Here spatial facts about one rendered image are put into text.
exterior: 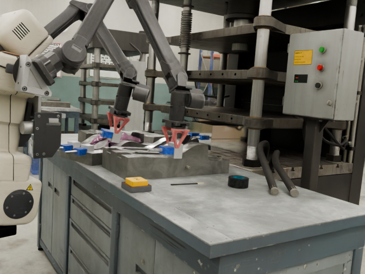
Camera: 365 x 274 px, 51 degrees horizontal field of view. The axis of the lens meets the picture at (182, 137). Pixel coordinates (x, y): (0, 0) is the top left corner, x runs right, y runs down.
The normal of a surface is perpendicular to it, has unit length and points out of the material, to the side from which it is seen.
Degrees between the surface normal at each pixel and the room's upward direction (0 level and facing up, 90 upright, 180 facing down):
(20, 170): 90
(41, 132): 90
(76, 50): 68
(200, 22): 90
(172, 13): 90
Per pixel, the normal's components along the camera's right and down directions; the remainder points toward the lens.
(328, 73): -0.84, 0.00
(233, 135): 0.54, 0.14
